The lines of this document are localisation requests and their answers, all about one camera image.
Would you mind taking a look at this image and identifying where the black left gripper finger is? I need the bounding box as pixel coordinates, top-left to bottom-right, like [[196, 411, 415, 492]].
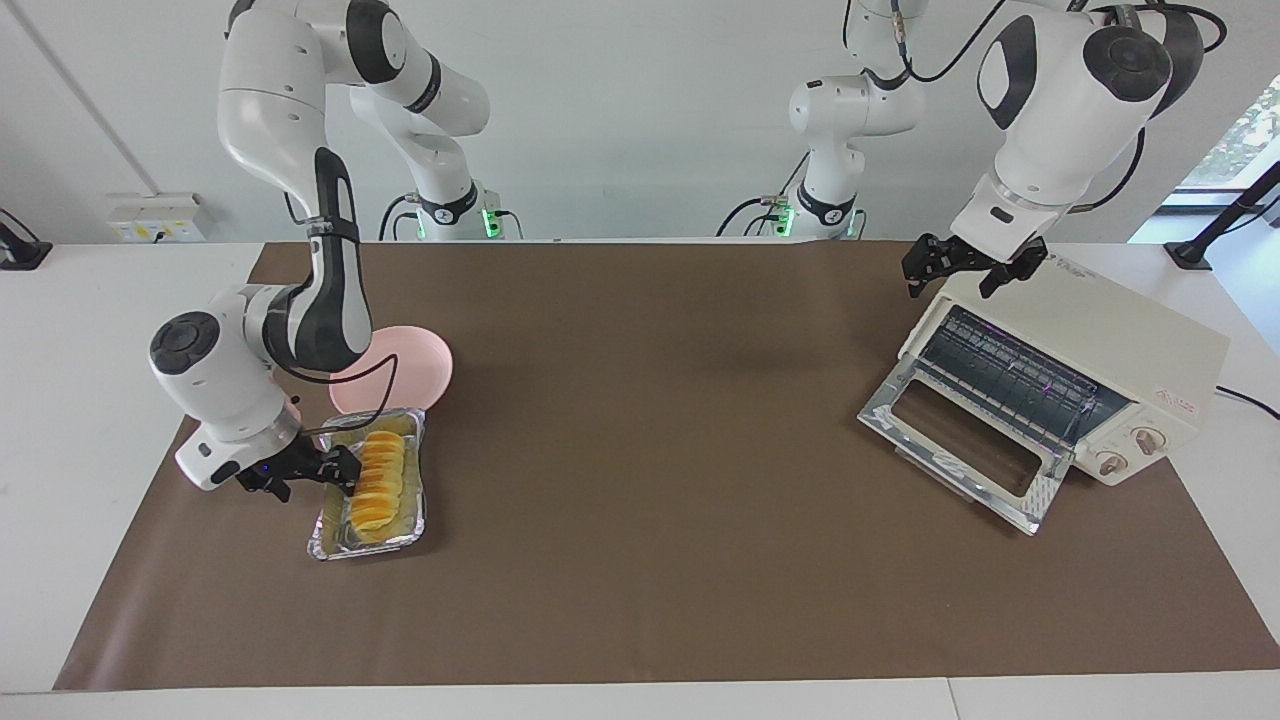
[[980, 248, 1048, 299], [902, 237, 946, 299]]

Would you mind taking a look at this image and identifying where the sliced yellow bread loaf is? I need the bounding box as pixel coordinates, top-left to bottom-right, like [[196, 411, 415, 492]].
[[350, 430, 408, 544]]

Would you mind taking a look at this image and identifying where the aluminium foil tray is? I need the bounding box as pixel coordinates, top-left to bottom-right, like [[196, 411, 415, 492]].
[[307, 405, 428, 561]]

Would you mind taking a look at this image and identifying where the metal oven rack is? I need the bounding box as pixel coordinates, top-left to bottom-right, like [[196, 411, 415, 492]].
[[925, 305, 1131, 451]]

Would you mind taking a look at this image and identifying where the cream toaster oven body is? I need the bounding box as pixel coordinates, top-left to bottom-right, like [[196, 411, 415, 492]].
[[898, 250, 1231, 488]]

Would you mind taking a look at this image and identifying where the pink round plate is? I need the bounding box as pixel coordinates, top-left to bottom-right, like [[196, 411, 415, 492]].
[[328, 325, 454, 416]]

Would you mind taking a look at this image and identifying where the black table clamp stand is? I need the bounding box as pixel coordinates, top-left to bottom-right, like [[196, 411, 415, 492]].
[[1165, 160, 1280, 271]]

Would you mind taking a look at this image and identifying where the window with greenery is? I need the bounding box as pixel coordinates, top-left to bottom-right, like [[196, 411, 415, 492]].
[[1180, 75, 1280, 191]]

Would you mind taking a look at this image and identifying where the white power strip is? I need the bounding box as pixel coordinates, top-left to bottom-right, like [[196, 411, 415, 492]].
[[105, 192, 216, 243]]

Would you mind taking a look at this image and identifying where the brown table mat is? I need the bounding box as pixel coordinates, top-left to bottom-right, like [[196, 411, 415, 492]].
[[52, 240, 1280, 691]]

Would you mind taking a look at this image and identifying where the small black table clamp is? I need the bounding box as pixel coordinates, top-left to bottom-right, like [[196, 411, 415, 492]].
[[0, 208, 53, 271]]

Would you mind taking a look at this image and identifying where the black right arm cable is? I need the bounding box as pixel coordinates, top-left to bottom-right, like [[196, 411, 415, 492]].
[[270, 190, 401, 433]]

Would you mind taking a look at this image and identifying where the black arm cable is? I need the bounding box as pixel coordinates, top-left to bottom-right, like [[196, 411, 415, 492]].
[[845, 0, 1229, 216], [270, 190, 401, 433]]

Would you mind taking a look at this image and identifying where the black left base cable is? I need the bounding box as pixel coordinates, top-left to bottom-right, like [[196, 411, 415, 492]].
[[715, 150, 809, 238]]

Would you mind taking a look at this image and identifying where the black base cable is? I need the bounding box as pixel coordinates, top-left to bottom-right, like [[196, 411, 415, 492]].
[[378, 193, 423, 241], [715, 150, 809, 238]]

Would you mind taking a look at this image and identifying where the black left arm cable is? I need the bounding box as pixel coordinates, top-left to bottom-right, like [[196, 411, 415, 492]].
[[845, 0, 1229, 216]]

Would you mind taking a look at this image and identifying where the glass oven door, metal frame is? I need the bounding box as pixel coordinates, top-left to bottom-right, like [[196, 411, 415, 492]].
[[858, 355, 1073, 536]]

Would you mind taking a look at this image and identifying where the black right base cable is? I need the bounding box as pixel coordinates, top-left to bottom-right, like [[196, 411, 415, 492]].
[[378, 193, 423, 241]]

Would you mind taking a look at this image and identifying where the black oven power cord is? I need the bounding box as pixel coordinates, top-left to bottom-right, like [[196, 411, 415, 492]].
[[1215, 385, 1280, 421]]

